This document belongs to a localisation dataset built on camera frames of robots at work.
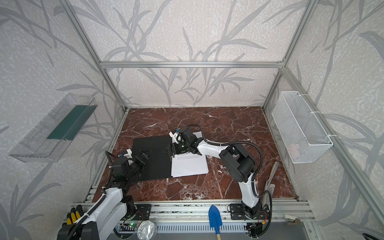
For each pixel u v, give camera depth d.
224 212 0.75
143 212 0.73
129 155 0.79
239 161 0.51
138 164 0.76
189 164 0.91
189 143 0.72
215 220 0.71
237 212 0.73
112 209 0.54
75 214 0.71
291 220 0.70
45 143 0.63
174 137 0.82
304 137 0.61
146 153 0.78
